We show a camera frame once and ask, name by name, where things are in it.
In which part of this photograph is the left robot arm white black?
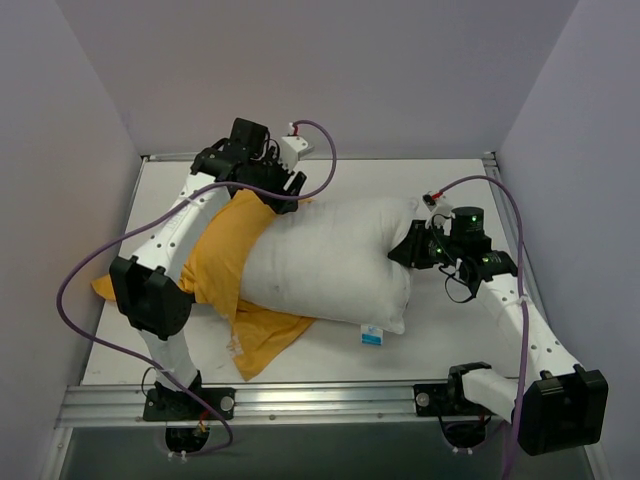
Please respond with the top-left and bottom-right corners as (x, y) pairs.
(109, 118), (313, 419)

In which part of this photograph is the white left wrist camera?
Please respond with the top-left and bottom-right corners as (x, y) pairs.
(277, 122), (314, 172)

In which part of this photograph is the blue white pillow label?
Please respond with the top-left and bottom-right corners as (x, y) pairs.
(360, 325), (384, 346)

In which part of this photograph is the yellow Mickey Mouse pillowcase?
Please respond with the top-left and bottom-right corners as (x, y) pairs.
(90, 189), (318, 382)

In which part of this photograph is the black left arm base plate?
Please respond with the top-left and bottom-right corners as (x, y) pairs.
(142, 385), (236, 422)

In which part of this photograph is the aluminium front frame rail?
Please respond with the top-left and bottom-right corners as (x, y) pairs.
(54, 374), (596, 429)

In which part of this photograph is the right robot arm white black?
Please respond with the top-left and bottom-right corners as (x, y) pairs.
(388, 207), (609, 456)

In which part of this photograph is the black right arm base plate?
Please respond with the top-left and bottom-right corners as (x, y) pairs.
(412, 381), (493, 417)

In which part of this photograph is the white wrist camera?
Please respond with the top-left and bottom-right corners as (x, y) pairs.
(277, 122), (314, 172)
(422, 192), (453, 218)

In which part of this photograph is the aluminium back frame rail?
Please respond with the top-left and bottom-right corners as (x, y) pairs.
(141, 151), (497, 163)

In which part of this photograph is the white pillow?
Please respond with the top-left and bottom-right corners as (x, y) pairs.
(241, 197), (418, 334)

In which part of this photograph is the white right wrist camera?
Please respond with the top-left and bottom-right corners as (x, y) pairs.
(422, 192), (453, 218)

